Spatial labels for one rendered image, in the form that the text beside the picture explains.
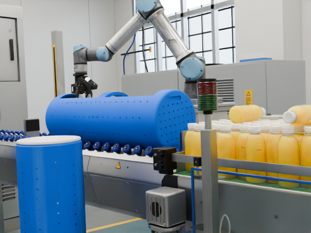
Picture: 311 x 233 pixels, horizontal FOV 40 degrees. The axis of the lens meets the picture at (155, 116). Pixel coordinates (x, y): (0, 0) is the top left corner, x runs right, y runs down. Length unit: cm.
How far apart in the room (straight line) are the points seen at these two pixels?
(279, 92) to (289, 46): 116
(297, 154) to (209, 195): 31
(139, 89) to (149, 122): 291
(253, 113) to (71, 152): 77
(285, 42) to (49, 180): 328
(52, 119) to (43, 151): 65
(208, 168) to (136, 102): 69
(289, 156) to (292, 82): 229
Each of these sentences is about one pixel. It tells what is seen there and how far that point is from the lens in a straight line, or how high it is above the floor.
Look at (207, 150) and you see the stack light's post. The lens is 136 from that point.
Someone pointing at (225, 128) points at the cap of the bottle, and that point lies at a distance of 157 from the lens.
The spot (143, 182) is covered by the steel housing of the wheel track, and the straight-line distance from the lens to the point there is 194.
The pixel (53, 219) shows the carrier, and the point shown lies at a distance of 188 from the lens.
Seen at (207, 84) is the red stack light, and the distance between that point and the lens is 134.
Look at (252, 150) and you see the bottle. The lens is 150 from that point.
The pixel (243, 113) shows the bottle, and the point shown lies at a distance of 168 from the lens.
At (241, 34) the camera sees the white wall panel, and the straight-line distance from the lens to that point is 495.
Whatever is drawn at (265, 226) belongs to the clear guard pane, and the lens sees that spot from 143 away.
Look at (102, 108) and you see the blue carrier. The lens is 211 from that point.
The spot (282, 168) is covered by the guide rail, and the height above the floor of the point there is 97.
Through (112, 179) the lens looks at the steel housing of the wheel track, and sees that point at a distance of 210.
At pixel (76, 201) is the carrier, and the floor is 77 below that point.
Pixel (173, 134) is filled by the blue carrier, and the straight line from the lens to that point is 192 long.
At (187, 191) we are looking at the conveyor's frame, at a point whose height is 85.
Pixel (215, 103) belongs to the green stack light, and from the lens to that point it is 135.
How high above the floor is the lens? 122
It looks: 3 degrees down
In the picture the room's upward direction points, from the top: 2 degrees counter-clockwise
